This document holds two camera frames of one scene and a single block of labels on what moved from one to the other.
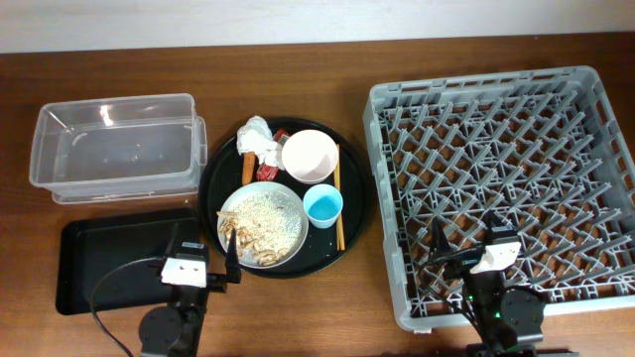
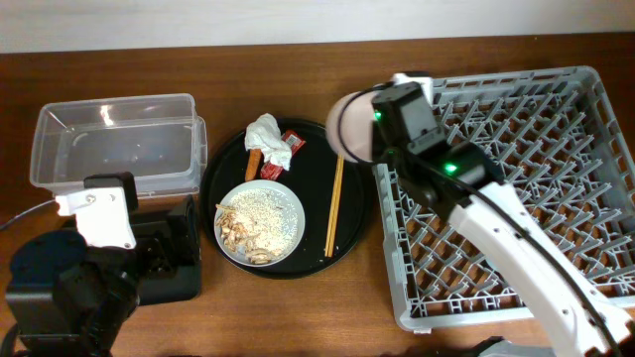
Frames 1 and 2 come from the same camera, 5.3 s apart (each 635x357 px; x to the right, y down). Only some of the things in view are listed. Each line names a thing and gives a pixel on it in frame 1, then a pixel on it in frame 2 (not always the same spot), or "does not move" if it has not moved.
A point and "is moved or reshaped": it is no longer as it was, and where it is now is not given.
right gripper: [461, 263] -> [379, 141]
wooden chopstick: [338, 179] -> [330, 239]
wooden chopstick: [341, 245] is moved or reshaped
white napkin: [257, 137] is moved or reshaped
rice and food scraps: [266, 225] does not move
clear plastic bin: [142, 148] does not move
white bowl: [310, 156] -> [349, 125]
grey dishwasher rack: [548, 150] does not move
